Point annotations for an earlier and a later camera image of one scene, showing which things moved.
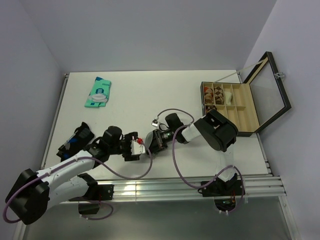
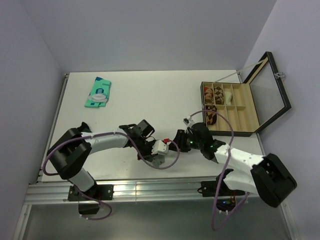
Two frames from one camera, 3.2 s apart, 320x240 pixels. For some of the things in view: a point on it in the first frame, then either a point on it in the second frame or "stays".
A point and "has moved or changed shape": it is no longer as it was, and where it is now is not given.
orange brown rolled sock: x=209 y=98 stays
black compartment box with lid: x=252 y=105 stays
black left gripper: x=128 y=137 -> x=147 y=156
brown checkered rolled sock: x=219 y=95 stays
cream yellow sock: x=228 y=95 stays
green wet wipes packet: x=98 y=96 stays
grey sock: x=148 y=138 has moved or changed shape
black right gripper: x=158 y=143 -> x=178 y=143
